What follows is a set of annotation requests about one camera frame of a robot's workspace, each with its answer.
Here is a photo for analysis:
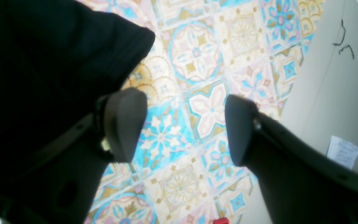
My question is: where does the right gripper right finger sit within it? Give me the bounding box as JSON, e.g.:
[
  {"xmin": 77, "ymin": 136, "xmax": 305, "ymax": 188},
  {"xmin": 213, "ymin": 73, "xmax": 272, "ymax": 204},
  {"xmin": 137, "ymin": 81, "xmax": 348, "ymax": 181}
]
[{"xmin": 225, "ymin": 95, "xmax": 358, "ymax": 224}]

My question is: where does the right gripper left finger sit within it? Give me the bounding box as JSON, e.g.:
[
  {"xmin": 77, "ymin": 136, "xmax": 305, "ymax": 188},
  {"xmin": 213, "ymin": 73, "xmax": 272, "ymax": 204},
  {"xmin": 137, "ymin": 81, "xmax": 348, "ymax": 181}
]
[{"xmin": 0, "ymin": 87, "xmax": 148, "ymax": 224}]

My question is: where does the black T-shirt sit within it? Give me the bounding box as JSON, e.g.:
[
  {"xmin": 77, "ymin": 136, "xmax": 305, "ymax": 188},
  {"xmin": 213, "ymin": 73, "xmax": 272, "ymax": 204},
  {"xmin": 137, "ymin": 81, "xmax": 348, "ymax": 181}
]
[{"xmin": 0, "ymin": 0, "xmax": 155, "ymax": 184}]

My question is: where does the white paper note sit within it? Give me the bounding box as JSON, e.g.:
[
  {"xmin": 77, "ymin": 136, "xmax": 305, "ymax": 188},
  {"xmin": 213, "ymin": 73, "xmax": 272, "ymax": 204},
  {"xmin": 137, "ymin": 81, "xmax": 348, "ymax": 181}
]
[{"xmin": 327, "ymin": 136, "xmax": 358, "ymax": 169}]

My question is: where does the orange clamp lower right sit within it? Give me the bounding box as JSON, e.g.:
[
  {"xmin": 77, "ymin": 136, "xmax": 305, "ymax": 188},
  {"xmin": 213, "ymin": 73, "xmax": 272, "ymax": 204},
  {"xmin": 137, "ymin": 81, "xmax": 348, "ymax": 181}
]
[{"xmin": 213, "ymin": 217, "xmax": 230, "ymax": 224}]

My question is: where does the white cabinet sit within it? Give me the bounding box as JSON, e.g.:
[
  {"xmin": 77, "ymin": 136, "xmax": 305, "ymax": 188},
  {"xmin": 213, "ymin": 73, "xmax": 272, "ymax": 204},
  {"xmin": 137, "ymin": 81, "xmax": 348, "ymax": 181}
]
[{"xmin": 238, "ymin": 0, "xmax": 358, "ymax": 224}]

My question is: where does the patterned tablecloth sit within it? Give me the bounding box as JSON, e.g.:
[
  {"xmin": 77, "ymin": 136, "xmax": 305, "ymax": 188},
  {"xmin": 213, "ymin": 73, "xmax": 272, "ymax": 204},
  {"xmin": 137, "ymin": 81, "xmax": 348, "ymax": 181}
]
[{"xmin": 83, "ymin": 0, "xmax": 326, "ymax": 224}]

